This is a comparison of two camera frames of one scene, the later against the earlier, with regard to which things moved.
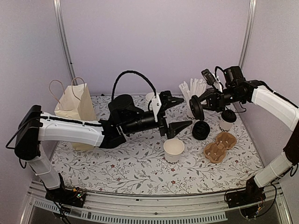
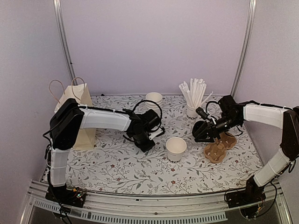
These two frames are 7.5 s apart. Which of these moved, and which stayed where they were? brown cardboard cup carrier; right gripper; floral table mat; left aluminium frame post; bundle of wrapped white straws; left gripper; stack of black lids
Moved: right gripper; left gripper
Stayed: brown cardboard cup carrier; floral table mat; bundle of wrapped white straws; left aluminium frame post; stack of black lids
